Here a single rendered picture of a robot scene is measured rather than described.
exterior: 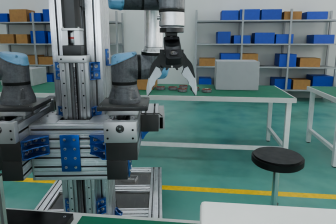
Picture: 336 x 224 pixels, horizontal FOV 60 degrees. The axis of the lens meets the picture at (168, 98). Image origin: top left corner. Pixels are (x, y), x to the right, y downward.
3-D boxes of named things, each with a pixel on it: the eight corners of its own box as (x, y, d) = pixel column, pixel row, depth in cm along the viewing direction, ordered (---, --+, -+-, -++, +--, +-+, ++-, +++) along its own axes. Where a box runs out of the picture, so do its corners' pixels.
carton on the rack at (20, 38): (26, 43, 738) (25, 34, 734) (36, 43, 735) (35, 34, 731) (16, 43, 699) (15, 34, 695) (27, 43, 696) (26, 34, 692)
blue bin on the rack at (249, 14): (237, 21, 672) (238, 11, 668) (256, 21, 666) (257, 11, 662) (239, 20, 631) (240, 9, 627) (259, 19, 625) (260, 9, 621)
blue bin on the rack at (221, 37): (215, 43, 686) (216, 32, 681) (227, 43, 683) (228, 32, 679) (217, 43, 644) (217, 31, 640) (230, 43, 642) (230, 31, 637)
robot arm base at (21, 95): (10, 99, 143) (8, 79, 141) (41, 99, 144) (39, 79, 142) (-7, 105, 128) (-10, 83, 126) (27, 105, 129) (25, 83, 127)
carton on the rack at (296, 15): (279, 21, 661) (279, 13, 658) (295, 21, 657) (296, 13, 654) (283, 19, 622) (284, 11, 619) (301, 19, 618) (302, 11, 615)
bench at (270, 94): (115, 134, 423) (113, 82, 409) (271, 139, 399) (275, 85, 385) (92, 158, 335) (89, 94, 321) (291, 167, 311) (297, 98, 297)
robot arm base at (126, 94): (111, 98, 145) (110, 78, 143) (142, 98, 145) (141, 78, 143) (106, 105, 130) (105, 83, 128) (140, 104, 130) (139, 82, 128)
